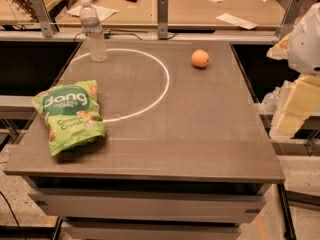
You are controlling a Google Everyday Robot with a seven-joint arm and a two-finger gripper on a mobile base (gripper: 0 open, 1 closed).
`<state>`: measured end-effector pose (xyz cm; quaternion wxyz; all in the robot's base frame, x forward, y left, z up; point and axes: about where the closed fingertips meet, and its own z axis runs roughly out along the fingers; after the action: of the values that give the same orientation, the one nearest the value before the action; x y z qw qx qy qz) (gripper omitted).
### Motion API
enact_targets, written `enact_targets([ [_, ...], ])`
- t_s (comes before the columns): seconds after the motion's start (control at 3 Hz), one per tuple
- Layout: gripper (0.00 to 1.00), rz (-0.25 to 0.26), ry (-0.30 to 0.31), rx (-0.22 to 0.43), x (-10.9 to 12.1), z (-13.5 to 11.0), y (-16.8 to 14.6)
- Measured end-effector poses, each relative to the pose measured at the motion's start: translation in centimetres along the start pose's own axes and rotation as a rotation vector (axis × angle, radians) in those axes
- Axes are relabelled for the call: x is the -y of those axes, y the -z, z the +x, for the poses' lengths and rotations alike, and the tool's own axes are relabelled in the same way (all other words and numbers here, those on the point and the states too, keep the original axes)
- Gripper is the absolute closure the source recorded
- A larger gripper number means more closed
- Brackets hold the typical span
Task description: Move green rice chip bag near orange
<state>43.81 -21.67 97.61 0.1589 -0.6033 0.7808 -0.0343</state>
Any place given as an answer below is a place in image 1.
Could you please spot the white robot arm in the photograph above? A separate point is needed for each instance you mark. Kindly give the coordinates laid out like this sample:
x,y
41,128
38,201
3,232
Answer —
x,y
304,43

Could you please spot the white drawer cabinet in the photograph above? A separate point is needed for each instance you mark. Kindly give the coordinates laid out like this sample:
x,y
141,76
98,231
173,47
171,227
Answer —
x,y
153,210

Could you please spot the middle metal bracket post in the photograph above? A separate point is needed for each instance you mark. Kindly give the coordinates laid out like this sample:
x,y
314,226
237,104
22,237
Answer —
x,y
162,19

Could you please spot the white paper sheet left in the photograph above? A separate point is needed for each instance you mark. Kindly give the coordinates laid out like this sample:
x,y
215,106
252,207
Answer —
x,y
103,13

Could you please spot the right metal bracket post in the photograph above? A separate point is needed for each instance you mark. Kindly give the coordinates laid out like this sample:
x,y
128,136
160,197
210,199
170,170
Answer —
x,y
291,13

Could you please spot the orange fruit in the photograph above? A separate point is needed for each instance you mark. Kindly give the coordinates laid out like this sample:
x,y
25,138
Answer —
x,y
200,58

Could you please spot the yellow foam padding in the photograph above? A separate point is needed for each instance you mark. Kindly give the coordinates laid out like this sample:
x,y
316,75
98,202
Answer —
x,y
303,100

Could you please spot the green rice chip bag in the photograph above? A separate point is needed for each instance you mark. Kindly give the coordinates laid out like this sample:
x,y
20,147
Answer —
x,y
72,115

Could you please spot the metal bracket post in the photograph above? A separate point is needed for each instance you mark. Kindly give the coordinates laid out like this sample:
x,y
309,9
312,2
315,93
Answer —
x,y
291,13
162,19
47,27

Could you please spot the clear plastic water bottle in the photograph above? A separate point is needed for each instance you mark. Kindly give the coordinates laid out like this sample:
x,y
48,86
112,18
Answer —
x,y
93,31

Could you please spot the left metal bracket post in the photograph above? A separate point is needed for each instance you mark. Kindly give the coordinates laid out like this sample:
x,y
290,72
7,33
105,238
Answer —
x,y
47,27

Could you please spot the white paper sheet right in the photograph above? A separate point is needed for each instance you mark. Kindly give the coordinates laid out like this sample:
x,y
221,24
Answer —
x,y
236,21

